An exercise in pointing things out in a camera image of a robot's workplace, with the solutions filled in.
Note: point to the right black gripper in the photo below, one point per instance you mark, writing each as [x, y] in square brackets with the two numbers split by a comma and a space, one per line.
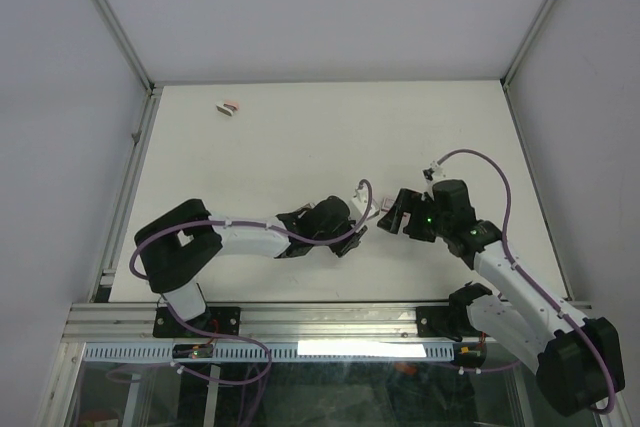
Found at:
[408, 201]

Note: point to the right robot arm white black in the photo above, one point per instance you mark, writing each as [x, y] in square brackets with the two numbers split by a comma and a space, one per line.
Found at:
[576, 360]

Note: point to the red white staple box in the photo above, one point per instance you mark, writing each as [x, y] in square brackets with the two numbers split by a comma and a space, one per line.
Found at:
[387, 203]

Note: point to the pink white mini stapler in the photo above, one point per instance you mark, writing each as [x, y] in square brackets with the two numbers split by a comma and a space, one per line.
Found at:
[227, 107]

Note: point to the aluminium front rail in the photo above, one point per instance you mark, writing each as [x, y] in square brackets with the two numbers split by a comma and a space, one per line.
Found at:
[266, 322]

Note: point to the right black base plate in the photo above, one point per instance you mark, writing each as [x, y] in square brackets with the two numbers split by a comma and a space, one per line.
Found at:
[447, 321]

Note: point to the aluminium frame post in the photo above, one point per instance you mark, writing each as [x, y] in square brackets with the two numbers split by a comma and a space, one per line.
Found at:
[123, 42]
[540, 17]

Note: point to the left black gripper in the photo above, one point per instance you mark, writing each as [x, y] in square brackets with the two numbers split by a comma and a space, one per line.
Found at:
[353, 233]

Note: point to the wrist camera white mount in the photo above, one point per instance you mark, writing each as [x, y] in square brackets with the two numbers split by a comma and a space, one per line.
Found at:
[359, 204]
[433, 175]

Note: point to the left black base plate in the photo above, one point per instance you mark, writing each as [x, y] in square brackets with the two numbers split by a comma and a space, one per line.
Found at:
[200, 322]

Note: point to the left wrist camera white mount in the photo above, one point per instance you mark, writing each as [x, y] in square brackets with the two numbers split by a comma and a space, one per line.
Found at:
[359, 204]

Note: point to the left aluminium frame post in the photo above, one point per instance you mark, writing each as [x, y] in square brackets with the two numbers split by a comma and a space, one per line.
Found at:
[123, 42]

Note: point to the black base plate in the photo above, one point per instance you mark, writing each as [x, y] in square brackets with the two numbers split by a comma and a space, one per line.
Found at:
[447, 321]
[200, 322]

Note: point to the white slotted cable duct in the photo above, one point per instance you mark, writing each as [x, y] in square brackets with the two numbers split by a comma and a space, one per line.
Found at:
[237, 352]

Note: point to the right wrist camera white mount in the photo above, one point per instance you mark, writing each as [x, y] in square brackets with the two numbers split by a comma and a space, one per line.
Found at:
[433, 175]

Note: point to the right aluminium frame post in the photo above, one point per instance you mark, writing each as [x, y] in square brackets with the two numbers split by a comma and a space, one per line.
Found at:
[540, 17]

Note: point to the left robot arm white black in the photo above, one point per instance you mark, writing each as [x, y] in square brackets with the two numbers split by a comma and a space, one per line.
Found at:
[175, 247]

